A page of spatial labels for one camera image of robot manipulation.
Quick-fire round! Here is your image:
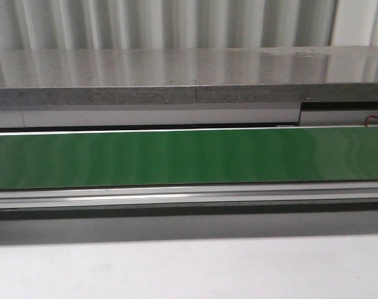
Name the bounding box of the grey panel under countertop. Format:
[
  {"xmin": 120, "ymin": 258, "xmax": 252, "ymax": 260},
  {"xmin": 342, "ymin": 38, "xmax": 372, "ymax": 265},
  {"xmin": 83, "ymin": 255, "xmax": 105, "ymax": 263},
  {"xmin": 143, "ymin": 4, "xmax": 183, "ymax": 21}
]
[{"xmin": 0, "ymin": 102, "xmax": 378, "ymax": 129}]

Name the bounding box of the grey stone countertop slab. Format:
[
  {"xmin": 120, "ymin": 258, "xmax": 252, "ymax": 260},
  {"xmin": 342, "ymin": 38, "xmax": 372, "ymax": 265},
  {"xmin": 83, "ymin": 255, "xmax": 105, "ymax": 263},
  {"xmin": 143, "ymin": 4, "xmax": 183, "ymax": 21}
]
[{"xmin": 0, "ymin": 46, "xmax": 378, "ymax": 107}]

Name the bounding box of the green conveyor belt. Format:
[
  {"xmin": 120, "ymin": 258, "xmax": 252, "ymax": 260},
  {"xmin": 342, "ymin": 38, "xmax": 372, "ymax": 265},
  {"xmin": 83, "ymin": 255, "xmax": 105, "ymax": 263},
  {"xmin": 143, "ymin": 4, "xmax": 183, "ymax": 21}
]
[{"xmin": 0, "ymin": 126, "xmax": 378, "ymax": 190}]

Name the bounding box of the white pleated curtain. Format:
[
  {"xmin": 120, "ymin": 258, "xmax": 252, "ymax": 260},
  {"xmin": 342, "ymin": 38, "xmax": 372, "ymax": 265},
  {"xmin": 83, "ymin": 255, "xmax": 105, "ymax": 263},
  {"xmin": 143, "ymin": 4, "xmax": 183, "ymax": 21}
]
[{"xmin": 0, "ymin": 1, "xmax": 378, "ymax": 50}]

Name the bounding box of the aluminium conveyor front rail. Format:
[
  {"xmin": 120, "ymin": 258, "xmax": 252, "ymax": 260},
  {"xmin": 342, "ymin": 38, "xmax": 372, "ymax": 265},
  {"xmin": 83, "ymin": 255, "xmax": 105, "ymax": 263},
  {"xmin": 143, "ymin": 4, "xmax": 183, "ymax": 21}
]
[{"xmin": 0, "ymin": 181, "xmax": 378, "ymax": 209}]

